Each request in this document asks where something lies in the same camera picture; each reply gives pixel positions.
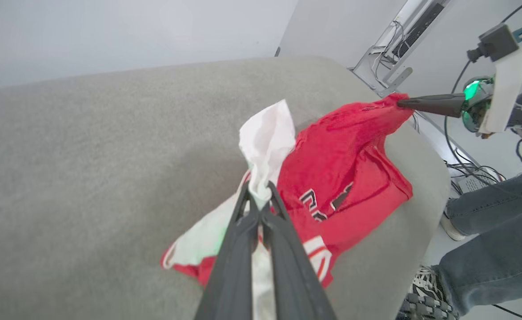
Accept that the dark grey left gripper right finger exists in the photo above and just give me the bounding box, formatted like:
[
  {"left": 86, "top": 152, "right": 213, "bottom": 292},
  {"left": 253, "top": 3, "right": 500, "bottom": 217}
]
[{"left": 261, "top": 181, "right": 337, "bottom": 320}]

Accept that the white shoe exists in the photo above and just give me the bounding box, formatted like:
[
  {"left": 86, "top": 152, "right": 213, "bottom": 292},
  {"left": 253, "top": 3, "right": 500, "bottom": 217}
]
[{"left": 439, "top": 212, "right": 466, "bottom": 242}]

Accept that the black and white sneaker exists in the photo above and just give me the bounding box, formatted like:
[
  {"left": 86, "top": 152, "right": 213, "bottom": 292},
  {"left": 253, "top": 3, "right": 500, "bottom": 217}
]
[{"left": 396, "top": 265, "right": 460, "bottom": 320}]

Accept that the white power adapter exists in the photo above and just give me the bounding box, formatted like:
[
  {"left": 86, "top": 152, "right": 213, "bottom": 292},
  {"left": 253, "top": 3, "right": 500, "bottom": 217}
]
[{"left": 458, "top": 175, "right": 489, "bottom": 194}]

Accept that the black floor cable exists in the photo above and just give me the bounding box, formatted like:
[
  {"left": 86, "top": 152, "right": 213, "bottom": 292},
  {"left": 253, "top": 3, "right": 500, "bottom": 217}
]
[{"left": 491, "top": 304, "right": 522, "bottom": 320}]

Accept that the dark wrist camera box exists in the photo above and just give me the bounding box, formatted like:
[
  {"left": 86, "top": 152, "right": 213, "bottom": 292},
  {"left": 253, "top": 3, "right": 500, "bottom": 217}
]
[{"left": 466, "top": 23, "right": 520, "bottom": 63}]

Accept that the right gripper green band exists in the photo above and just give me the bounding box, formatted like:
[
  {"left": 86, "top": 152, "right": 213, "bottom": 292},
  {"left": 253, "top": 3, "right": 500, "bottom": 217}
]
[{"left": 397, "top": 76, "right": 495, "bottom": 133}]

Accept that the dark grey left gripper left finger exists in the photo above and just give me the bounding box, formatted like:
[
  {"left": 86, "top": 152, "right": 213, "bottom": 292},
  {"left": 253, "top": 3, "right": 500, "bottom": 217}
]
[{"left": 194, "top": 181, "right": 261, "bottom": 320}]

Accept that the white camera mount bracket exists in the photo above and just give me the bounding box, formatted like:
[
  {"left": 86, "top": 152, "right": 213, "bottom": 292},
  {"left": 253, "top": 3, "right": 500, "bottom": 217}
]
[{"left": 478, "top": 48, "right": 522, "bottom": 136}]

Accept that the red and white jersey garment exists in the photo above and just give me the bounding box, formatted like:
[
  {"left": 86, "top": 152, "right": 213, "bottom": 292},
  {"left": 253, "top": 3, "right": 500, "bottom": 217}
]
[{"left": 161, "top": 92, "right": 415, "bottom": 320}]

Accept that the person's blue jeans leg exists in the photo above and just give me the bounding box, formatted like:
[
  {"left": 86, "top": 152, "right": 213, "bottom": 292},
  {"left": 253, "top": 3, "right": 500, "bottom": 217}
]
[
  {"left": 432, "top": 216, "right": 522, "bottom": 317},
  {"left": 446, "top": 169, "right": 522, "bottom": 237}
]

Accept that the white metal desk frame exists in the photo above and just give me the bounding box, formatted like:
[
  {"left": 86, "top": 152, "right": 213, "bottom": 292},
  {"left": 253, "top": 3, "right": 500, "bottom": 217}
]
[{"left": 348, "top": 0, "right": 502, "bottom": 178}]

